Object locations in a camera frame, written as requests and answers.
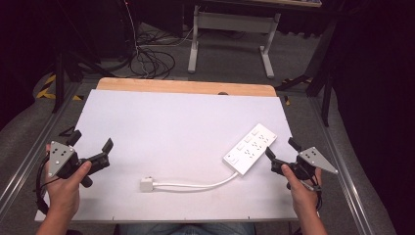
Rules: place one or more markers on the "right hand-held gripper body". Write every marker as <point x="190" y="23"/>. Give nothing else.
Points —
<point x="313" y="160"/>

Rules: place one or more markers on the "black metal stand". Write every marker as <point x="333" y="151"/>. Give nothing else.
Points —
<point x="323" y="75"/>

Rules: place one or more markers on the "metal floor rail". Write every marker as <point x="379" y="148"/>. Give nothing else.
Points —
<point x="36" y="147"/>
<point x="342" y="169"/>

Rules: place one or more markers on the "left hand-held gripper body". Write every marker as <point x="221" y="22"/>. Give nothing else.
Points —
<point x="62" y="156"/>

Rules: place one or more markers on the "person's right hand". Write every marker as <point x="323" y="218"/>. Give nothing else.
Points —
<point x="303" y="196"/>

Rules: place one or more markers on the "grey metal desk frame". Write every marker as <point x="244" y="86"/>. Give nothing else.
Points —
<point x="233" y="23"/>

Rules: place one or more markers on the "white power strip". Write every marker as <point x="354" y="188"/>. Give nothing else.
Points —
<point x="250" y="149"/>

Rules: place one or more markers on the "wooden table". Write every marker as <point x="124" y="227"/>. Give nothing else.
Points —
<point x="182" y="86"/>

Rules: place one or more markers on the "person's legs in jeans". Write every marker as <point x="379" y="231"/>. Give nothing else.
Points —
<point x="186" y="229"/>

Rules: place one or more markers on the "white plug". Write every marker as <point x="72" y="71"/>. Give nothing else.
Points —
<point x="146" y="184"/>

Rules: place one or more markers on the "white board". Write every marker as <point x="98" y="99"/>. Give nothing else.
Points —
<point x="169" y="137"/>

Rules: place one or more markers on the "yellow and black floor tape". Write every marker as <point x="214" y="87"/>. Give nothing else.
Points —
<point x="49" y="88"/>

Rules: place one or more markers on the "black tripod stand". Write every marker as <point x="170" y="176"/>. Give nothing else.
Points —
<point x="59" y="78"/>

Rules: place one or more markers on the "person's left hand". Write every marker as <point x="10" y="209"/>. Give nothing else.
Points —
<point x="63" y="192"/>

